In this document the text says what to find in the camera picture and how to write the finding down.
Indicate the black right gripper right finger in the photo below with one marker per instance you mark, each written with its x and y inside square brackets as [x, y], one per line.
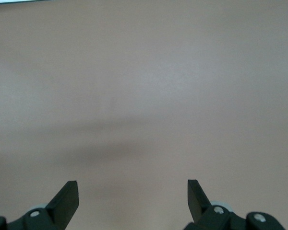
[201, 213]

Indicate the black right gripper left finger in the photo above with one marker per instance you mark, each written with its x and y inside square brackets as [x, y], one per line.
[60, 210]

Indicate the brown table cover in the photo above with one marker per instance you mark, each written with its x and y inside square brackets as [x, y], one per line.
[144, 95]

